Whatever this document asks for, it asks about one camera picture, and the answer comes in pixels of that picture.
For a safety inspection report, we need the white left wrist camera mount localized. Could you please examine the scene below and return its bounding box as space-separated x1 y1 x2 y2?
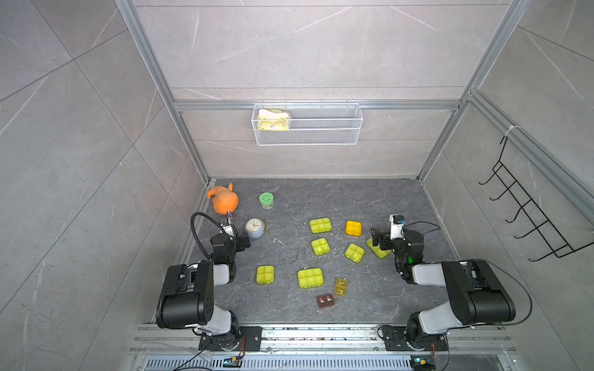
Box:
219 219 235 237

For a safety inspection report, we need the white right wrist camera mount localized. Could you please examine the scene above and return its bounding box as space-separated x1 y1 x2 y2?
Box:
389 214 405 240

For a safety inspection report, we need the small green pillbox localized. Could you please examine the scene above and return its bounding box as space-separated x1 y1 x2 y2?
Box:
311 238 330 256
344 244 365 264
256 265 275 284

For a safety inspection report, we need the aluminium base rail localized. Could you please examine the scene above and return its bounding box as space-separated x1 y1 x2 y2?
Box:
122 324 524 370

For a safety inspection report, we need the yellow small pillbox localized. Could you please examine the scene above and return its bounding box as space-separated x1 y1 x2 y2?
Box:
334 278 348 297

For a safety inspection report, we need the grey alarm clock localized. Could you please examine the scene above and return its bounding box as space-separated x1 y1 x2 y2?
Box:
244 217 268 240

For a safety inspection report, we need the amber pillbox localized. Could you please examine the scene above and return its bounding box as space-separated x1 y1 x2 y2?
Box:
345 220 363 237

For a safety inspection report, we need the large green six-cell pillbox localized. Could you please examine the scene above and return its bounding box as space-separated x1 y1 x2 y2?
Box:
298 267 324 289

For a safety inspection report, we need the brown small pillbox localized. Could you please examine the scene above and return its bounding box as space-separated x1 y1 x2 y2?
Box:
316 294 335 309

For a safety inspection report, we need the white wire wall basket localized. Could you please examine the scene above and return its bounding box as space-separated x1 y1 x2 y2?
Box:
251 103 364 146

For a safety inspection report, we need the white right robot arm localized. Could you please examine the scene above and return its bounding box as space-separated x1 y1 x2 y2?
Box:
371 228 516 348

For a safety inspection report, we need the yellow packet in basket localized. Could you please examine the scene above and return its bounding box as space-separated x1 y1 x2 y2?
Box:
256 108 292 131

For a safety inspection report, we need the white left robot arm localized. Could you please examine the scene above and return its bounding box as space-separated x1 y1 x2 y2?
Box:
156 233 251 343

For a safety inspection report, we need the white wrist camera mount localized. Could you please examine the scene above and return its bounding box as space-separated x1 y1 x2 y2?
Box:
389 214 405 240
219 219 235 237

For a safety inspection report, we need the black wall hook rack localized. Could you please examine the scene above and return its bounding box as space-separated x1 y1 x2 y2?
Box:
479 136 593 263

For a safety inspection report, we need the orange plush toy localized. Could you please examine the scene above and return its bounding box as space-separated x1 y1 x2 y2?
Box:
207 183 239 216

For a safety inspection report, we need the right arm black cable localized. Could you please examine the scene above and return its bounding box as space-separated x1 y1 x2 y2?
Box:
403 220 534 328

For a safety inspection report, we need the green lidded round jar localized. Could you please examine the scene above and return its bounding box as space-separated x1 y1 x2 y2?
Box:
258 192 275 210

